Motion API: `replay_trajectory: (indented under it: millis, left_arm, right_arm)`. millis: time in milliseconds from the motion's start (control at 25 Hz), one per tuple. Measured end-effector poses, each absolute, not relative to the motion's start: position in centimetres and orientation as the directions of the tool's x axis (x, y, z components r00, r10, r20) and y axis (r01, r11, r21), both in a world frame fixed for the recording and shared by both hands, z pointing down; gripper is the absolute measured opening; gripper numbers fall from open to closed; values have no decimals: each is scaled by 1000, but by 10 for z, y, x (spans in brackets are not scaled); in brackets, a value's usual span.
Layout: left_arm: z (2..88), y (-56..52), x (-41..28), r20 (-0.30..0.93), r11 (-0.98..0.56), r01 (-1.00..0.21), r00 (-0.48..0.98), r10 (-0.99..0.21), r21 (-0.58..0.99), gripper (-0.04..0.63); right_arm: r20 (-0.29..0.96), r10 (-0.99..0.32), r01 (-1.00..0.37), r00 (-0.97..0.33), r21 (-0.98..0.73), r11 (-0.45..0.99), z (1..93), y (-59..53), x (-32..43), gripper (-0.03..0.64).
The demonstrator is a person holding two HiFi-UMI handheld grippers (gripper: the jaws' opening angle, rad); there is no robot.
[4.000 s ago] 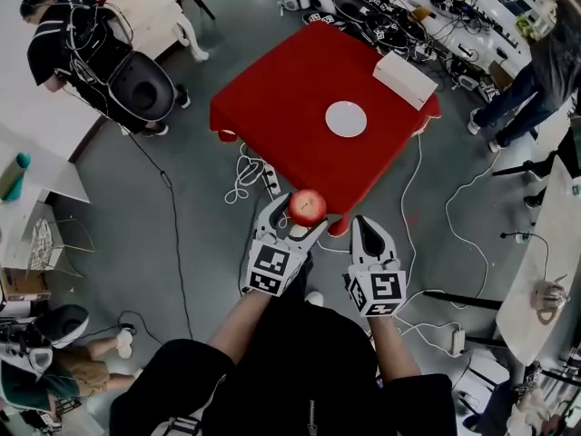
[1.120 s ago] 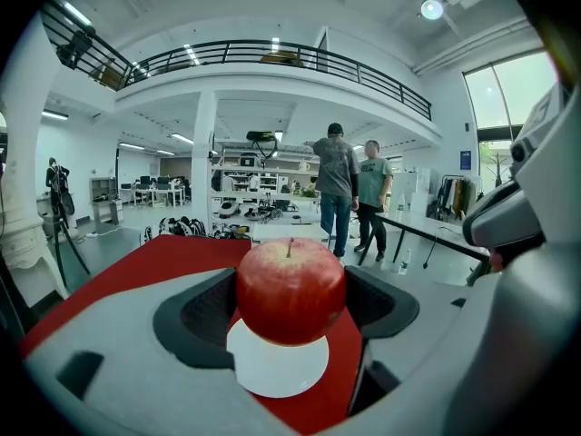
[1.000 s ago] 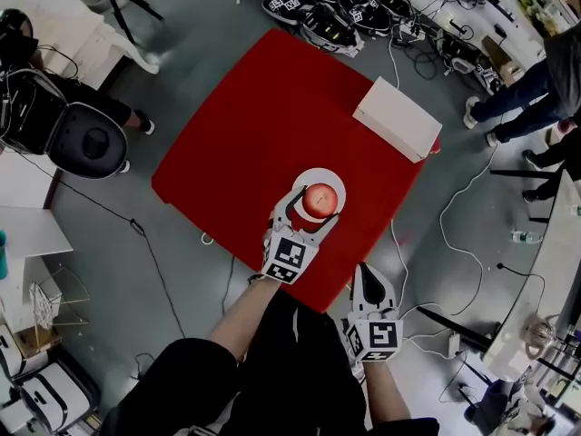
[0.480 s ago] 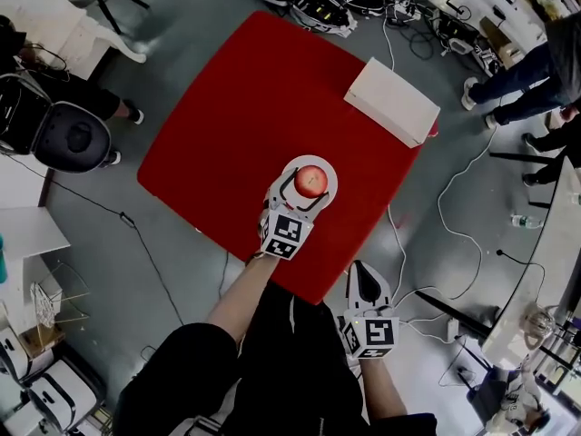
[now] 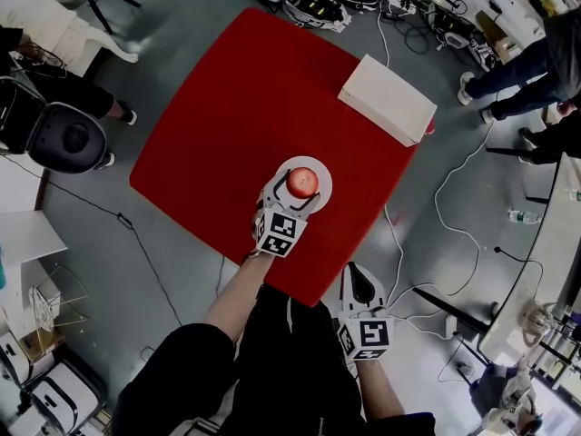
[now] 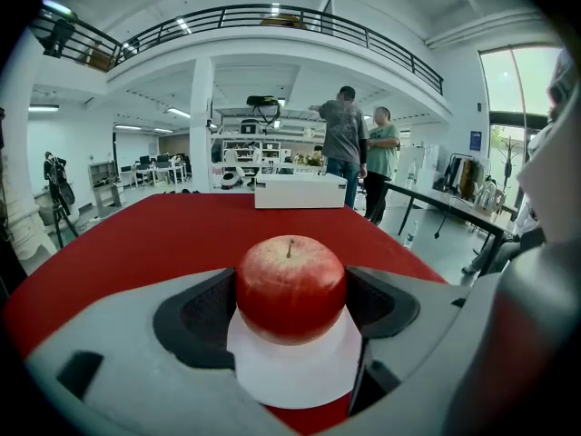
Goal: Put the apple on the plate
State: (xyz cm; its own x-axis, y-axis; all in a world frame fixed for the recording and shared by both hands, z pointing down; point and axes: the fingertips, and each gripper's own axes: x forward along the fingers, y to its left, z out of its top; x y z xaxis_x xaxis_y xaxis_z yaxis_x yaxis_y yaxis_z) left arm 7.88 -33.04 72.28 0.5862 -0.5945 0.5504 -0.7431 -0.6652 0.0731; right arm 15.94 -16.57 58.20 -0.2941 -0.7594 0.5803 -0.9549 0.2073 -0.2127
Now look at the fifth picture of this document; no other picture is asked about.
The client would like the white low table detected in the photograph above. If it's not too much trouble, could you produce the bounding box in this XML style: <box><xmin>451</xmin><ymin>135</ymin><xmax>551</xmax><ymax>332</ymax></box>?
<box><xmin>0</xmin><ymin>209</ymin><xmax>69</xmax><ymax>263</ymax></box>

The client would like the white wire basket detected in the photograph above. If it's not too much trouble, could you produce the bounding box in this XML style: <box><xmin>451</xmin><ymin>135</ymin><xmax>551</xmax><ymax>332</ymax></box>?
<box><xmin>27</xmin><ymin>264</ymin><xmax>90</xmax><ymax>331</ymax></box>

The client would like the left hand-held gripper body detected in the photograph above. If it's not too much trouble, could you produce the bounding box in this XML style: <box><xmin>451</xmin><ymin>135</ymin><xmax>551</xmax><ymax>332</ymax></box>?
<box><xmin>251</xmin><ymin>195</ymin><xmax>310</xmax><ymax>260</ymax></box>

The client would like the person's left forearm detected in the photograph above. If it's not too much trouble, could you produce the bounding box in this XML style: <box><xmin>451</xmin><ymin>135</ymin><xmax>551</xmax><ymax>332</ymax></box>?
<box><xmin>202</xmin><ymin>248</ymin><xmax>278</xmax><ymax>347</ymax></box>

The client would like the white floor cable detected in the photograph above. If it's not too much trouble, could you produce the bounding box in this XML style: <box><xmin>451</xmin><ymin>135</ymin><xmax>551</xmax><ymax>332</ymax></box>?
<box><xmin>383</xmin><ymin>120</ymin><xmax>497</xmax><ymax>335</ymax></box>

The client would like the white cardboard box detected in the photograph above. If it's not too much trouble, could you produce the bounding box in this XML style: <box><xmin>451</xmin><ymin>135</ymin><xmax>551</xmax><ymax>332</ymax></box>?
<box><xmin>337</xmin><ymin>54</ymin><xmax>438</xmax><ymax>148</ymax></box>

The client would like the brown cardboard box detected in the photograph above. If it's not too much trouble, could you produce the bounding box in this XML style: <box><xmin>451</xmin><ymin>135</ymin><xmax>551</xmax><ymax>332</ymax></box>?
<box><xmin>474</xmin><ymin>9</ymin><xmax>521</xmax><ymax>61</ymax></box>

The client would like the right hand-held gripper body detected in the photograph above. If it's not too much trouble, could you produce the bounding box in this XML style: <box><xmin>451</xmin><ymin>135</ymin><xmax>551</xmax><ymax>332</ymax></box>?
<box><xmin>337</xmin><ymin>302</ymin><xmax>394</xmax><ymax>362</ymax></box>

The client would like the person's right forearm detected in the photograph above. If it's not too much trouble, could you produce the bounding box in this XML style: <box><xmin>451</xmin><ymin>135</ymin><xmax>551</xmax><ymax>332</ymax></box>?
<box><xmin>355</xmin><ymin>357</ymin><xmax>406</xmax><ymax>421</ymax></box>

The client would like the white and black hard case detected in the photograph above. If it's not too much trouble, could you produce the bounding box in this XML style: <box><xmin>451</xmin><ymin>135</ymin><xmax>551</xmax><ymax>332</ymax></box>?
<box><xmin>29</xmin><ymin>361</ymin><xmax>104</xmax><ymax>433</ymax></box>
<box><xmin>0</xmin><ymin>333</ymin><xmax>31</xmax><ymax>386</ymax></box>

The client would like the red cloth covered table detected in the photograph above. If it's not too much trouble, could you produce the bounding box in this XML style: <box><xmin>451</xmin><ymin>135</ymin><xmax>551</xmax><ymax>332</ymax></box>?
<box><xmin>129</xmin><ymin>6</ymin><xmax>421</xmax><ymax>308</ymax></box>

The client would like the white round plate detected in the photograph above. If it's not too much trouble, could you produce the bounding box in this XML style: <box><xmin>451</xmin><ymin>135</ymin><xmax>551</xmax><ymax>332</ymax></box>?
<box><xmin>271</xmin><ymin>154</ymin><xmax>334</xmax><ymax>215</ymax></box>

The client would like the grey curved table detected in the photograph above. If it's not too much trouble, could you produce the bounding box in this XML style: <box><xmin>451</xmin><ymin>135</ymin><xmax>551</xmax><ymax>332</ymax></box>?
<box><xmin>479</xmin><ymin>152</ymin><xmax>581</xmax><ymax>374</ymax></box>

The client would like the person's black clothing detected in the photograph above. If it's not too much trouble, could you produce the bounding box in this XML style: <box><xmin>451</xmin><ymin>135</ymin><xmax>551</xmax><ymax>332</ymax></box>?
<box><xmin>115</xmin><ymin>283</ymin><xmax>437</xmax><ymax>436</ymax></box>

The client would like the red apple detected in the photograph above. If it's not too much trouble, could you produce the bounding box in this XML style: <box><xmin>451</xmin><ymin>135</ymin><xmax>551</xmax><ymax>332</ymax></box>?
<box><xmin>285</xmin><ymin>166</ymin><xmax>319</xmax><ymax>199</ymax></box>

